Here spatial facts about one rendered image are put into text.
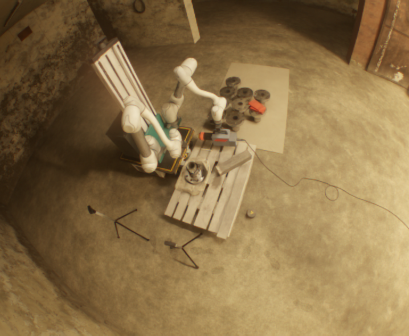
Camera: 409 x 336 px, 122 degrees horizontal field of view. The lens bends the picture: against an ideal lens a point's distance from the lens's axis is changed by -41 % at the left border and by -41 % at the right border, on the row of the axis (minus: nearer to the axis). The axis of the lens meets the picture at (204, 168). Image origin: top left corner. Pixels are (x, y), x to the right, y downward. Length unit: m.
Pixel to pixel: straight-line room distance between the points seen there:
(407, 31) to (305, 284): 5.11
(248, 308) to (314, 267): 0.85
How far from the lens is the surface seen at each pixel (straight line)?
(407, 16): 5.16
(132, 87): 2.02
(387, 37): 5.11
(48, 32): 6.27
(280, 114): 3.10
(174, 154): 1.74
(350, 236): 2.61
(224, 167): 2.25
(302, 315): 2.43
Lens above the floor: 2.21
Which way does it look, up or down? 60 degrees down
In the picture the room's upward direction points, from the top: 21 degrees counter-clockwise
